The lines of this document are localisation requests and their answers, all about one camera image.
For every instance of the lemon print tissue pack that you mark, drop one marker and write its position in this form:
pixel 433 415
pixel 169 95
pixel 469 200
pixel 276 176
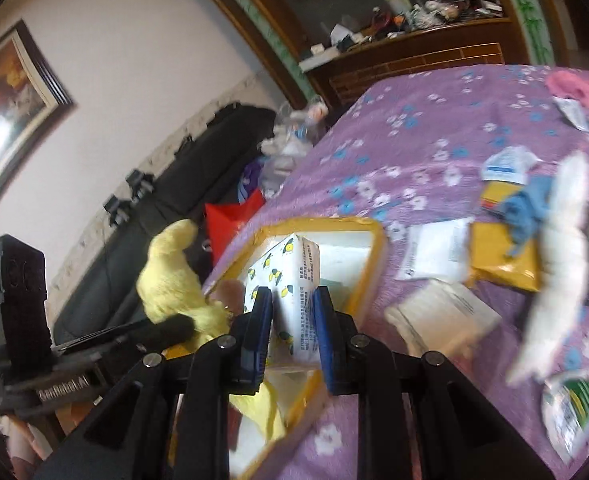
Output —
pixel 294 305

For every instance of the purple plastic bag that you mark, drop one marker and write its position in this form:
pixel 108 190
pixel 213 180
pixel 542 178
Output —
pixel 249 180

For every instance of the red plastic bag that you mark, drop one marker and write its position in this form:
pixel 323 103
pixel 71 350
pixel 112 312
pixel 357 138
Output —
pixel 229 220

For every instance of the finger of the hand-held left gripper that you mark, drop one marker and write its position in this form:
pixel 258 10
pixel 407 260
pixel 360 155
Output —
pixel 169 331

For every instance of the person's left forearm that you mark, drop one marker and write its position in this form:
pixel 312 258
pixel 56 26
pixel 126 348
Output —
pixel 17 442

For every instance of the thick white plastic packet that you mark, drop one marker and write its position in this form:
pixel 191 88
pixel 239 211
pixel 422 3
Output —
pixel 444 315

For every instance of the flat white plastic packet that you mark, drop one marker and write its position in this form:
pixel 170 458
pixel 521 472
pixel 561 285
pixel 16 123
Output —
pixel 434 250

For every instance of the framed wall picture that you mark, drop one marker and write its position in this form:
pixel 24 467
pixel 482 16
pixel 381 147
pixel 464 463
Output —
pixel 9 105

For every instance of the white packet blue print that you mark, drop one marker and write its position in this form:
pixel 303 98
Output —
pixel 506 165

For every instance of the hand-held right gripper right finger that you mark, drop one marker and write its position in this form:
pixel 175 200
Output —
pixel 324 340

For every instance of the purple floral blanket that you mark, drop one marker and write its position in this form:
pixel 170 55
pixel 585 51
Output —
pixel 424 110

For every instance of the white fluffy cloth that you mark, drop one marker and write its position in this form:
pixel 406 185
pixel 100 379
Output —
pixel 559 270

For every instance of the yellow padded envelope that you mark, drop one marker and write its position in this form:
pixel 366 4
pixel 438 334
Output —
pixel 499 260

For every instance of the green and white packet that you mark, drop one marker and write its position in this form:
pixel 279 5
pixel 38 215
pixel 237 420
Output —
pixel 574 410

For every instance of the cluttered wooden shelf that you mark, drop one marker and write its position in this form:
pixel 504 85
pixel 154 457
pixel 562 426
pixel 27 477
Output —
pixel 424 15

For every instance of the blue cloth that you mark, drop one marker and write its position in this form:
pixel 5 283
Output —
pixel 524 210

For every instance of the yellow fluffy cloth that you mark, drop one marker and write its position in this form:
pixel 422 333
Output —
pixel 169 280

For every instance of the pink towel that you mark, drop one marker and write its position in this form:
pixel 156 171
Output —
pixel 576 87

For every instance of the small white sachet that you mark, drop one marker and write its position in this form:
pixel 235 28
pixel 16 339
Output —
pixel 571 110

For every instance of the pile of clear plastic bags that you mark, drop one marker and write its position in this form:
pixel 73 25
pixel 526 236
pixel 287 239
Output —
pixel 289 145

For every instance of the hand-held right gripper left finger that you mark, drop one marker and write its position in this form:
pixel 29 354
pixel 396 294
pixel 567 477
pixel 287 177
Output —
pixel 262 330

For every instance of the black leather sofa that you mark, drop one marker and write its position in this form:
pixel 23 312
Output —
pixel 139 245

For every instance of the white foam box yellow tape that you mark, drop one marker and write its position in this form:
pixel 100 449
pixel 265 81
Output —
pixel 354 245

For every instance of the black clip buckle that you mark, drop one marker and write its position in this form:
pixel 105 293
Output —
pixel 116 212
pixel 139 182

